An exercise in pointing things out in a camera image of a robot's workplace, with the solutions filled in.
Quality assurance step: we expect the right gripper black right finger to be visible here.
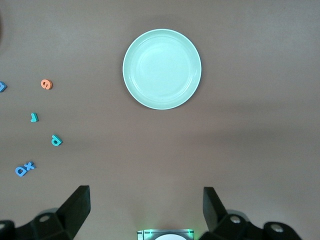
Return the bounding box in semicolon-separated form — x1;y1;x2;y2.
199;186;305;240

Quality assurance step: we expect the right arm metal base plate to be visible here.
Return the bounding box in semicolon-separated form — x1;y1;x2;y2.
136;229;196;240

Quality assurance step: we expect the mint green plate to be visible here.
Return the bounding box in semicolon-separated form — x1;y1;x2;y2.
122;28;202;110

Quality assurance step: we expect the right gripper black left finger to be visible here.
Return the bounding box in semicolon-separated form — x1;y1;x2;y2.
0;185;91;240

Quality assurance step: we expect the teal foam letter d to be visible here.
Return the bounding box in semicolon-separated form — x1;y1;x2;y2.
50;134;63;146

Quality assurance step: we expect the orange foam letter e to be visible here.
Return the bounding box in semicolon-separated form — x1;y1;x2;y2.
40;79;54;90

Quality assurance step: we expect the blue foam letter D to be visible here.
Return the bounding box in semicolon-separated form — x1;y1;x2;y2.
14;164;28;178

